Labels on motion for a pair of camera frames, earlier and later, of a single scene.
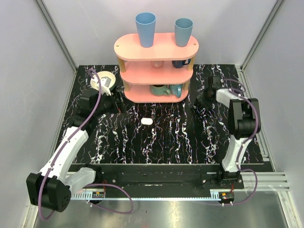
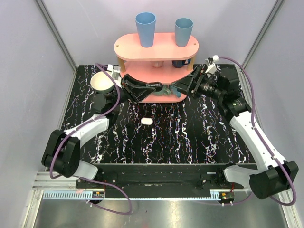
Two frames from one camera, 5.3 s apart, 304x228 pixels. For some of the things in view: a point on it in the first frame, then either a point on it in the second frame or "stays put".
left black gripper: [119, 103] -> [124, 86]
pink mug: [157, 64] stays put
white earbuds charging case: [147, 121] stays put
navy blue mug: [179, 64] stays put
